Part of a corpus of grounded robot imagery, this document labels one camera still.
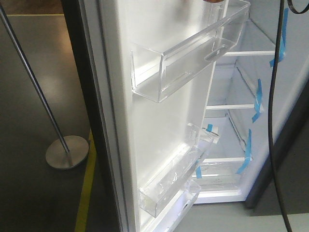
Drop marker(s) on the fridge door with bins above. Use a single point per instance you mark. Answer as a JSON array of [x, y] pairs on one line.
[[133, 135]]

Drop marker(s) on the red yellow apple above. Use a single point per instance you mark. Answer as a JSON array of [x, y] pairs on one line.
[[213, 1]]

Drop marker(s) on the clear upper door bin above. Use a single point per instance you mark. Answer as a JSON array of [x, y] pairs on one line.
[[172, 41]]

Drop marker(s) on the clear door bin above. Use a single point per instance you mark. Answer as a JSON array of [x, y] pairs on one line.
[[172, 41], [159, 190], [178, 207]]

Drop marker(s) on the white paper packet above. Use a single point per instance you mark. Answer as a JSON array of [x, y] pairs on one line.
[[213, 132]]

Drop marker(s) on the clear middle door bin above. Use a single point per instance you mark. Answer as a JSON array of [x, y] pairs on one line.
[[159, 190]]

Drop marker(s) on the clear lower door bin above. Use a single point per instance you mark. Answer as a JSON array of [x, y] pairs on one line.
[[178, 207]]

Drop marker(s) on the silver stanchion post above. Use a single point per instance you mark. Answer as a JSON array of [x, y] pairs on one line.
[[66, 152]]

